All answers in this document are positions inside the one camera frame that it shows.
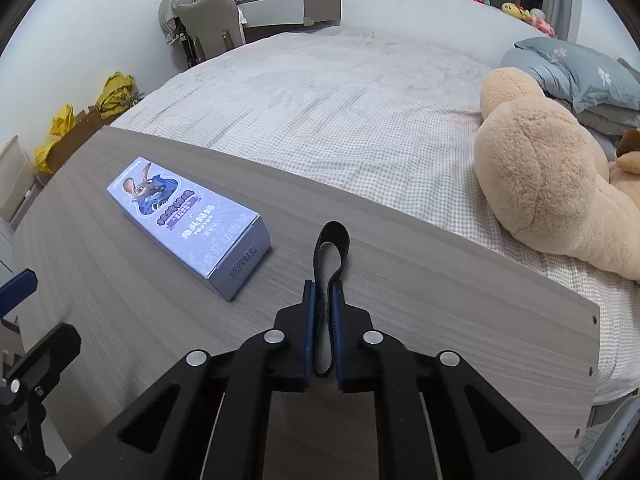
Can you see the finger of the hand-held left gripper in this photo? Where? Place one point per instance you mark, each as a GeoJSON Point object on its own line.
{"type": "Point", "coordinates": [15, 292]}
{"type": "Point", "coordinates": [42, 355]}

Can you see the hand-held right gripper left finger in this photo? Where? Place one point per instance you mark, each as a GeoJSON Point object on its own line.
{"type": "Point", "coordinates": [308, 340]}

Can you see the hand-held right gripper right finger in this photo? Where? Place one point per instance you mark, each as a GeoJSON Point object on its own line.
{"type": "Point", "coordinates": [340, 350]}

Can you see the black elastic band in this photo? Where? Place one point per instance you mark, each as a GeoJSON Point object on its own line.
{"type": "Point", "coordinates": [334, 230]}

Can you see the grey perforated plastic basket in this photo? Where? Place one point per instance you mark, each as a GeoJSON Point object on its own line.
{"type": "Point", "coordinates": [612, 435]}

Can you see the beige cabinet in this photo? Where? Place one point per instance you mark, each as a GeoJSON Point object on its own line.
{"type": "Point", "coordinates": [15, 180]}

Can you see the yellow bag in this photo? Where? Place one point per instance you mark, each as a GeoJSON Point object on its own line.
{"type": "Point", "coordinates": [57, 135]}
{"type": "Point", "coordinates": [116, 95]}

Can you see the purple printed carton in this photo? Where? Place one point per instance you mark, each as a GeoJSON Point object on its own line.
{"type": "Point", "coordinates": [190, 225]}

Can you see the brown cardboard box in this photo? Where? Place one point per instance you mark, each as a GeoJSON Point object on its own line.
{"type": "Point", "coordinates": [80, 135]}

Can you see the bed with checked sheet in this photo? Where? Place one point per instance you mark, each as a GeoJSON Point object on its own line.
{"type": "Point", "coordinates": [325, 110]}

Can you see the large beige teddy bear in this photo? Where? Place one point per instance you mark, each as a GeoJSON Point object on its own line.
{"type": "Point", "coordinates": [540, 170]}

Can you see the grey and white desk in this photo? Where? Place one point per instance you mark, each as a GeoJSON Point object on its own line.
{"type": "Point", "coordinates": [285, 12]}

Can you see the grey chair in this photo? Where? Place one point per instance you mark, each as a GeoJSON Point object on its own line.
{"type": "Point", "coordinates": [210, 25]}

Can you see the grey clothing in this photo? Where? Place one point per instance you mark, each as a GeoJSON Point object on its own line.
{"type": "Point", "coordinates": [177, 5]}

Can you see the grey-blue pillows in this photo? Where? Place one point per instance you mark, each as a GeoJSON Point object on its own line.
{"type": "Point", "coordinates": [607, 122]}

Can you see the blue-grey floral pillow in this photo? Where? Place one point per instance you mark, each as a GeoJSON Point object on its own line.
{"type": "Point", "coordinates": [585, 70]}

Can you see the yellow and red plush toy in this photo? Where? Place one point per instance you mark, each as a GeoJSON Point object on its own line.
{"type": "Point", "coordinates": [515, 10]}

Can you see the pink plush toy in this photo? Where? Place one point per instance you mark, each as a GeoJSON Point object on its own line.
{"type": "Point", "coordinates": [542, 22]}

